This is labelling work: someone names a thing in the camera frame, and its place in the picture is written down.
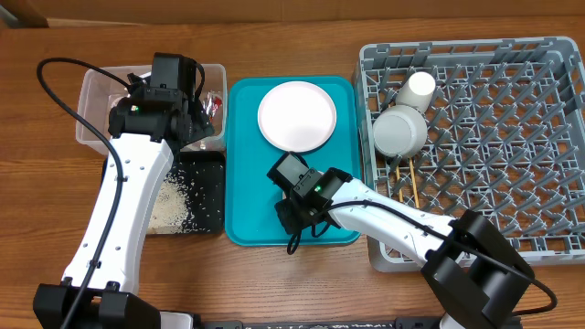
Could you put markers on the wooden chopstick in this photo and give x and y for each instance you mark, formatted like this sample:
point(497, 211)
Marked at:
point(399, 185)
point(414, 183)

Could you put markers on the grey-rimmed white bowl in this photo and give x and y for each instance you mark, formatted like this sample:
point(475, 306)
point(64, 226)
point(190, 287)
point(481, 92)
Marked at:
point(399, 130)

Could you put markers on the teal serving tray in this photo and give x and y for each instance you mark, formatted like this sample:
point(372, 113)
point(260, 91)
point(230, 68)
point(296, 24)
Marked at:
point(250, 217)

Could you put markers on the red foil snack wrapper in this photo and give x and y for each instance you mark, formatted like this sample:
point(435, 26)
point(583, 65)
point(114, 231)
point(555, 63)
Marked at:
point(212, 104)

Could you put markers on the pile of rice grains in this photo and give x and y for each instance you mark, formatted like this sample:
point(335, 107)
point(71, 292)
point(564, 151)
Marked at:
point(171, 205)

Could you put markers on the white paper cup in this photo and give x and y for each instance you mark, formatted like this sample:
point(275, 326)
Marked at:
point(417, 91)

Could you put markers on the large white plate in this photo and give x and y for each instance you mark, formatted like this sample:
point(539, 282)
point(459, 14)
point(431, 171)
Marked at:
point(297, 116)

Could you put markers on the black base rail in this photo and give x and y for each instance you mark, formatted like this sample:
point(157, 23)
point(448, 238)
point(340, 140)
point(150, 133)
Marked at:
point(320, 325)

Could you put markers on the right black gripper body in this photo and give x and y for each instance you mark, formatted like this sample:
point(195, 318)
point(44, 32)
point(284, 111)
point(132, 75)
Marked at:
point(290, 218)

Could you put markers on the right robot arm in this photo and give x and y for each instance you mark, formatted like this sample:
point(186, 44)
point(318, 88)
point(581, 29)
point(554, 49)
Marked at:
point(474, 272)

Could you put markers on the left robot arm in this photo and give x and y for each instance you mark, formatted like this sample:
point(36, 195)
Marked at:
point(160, 115)

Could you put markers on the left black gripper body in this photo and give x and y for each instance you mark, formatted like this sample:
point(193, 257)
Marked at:
point(199, 126)

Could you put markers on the grey dishwasher rack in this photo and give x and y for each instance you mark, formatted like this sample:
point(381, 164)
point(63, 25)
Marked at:
point(506, 136)

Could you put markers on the clear plastic waste bin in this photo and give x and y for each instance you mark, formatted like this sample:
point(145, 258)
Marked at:
point(99, 94)

